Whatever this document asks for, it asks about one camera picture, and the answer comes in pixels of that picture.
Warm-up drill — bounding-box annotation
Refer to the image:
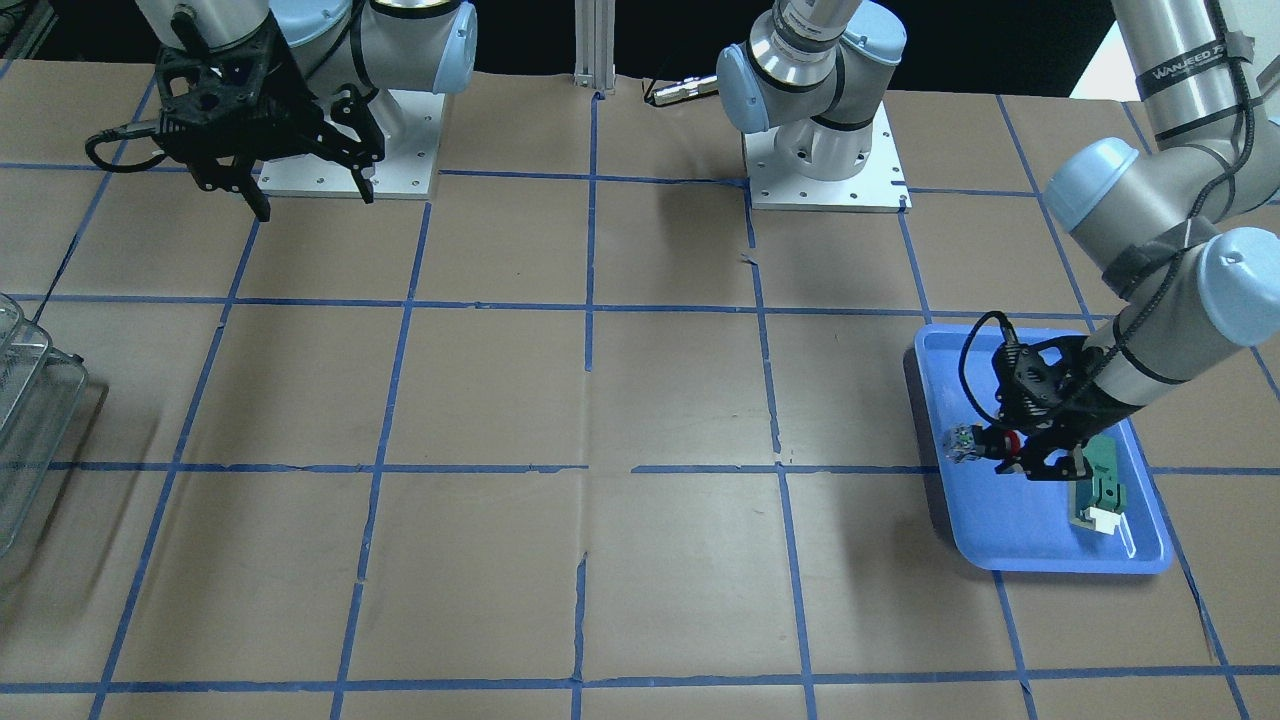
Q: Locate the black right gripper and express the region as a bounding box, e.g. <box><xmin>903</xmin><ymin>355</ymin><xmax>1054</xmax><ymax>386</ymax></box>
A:
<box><xmin>154</xmin><ymin>15</ymin><xmax>385</xmax><ymax>223</ymax></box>

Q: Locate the blue plastic tray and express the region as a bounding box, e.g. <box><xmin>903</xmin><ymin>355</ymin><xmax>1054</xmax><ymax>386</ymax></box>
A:
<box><xmin>908</xmin><ymin>324</ymin><xmax>1174</xmax><ymax>575</ymax></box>

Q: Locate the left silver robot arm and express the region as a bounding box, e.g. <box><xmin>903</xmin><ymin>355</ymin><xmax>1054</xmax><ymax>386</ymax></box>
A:
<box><xmin>716</xmin><ymin>1</ymin><xmax>1277</xmax><ymax>480</ymax></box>

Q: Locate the wire mesh shelf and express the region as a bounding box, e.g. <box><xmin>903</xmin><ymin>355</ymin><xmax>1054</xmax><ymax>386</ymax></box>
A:
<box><xmin>1</xmin><ymin>295</ymin><xmax>88</xmax><ymax>557</ymax></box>

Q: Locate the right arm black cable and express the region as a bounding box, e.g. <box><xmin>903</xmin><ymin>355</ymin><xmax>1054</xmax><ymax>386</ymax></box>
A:
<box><xmin>84</xmin><ymin>118</ymin><xmax>172</xmax><ymax>173</ymax></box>

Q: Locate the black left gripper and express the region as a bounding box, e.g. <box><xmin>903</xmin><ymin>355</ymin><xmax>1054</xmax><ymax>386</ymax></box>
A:
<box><xmin>968</xmin><ymin>334</ymin><xmax>1088</xmax><ymax>482</ymax></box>

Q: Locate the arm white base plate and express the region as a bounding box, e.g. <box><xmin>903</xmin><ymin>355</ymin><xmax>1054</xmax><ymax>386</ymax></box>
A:
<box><xmin>259</xmin><ymin>90</ymin><xmax>451</xmax><ymax>200</ymax></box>
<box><xmin>742</xmin><ymin>104</ymin><xmax>913</xmax><ymax>213</ymax></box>

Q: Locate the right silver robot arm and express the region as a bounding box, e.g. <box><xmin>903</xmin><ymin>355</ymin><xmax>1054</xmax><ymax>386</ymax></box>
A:
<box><xmin>140</xmin><ymin>1</ymin><xmax>479</xmax><ymax>222</ymax></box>

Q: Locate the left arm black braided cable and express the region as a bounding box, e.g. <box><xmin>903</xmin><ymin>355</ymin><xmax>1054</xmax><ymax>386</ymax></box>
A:
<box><xmin>957</xmin><ymin>0</ymin><xmax>1261</xmax><ymax>451</ymax></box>

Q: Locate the green terminal block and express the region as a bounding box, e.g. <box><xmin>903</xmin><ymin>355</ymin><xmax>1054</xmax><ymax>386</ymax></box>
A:
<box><xmin>1069</xmin><ymin>436</ymin><xmax>1128</xmax><ymax>536</ymax></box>

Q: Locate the aluminium extrusion post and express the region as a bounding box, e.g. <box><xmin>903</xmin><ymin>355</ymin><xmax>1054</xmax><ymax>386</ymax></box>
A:
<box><xmin>572</xmin><ymin>0</ymin><xmax>616</xmax><ymax>96</ymax></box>

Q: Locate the red emergency stop button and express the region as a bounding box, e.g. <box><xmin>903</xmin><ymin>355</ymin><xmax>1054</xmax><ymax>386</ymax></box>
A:
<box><xmin>943</xmin><ymin>424</ymin><xmax>1021</xmax><ymax>462</ymax></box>

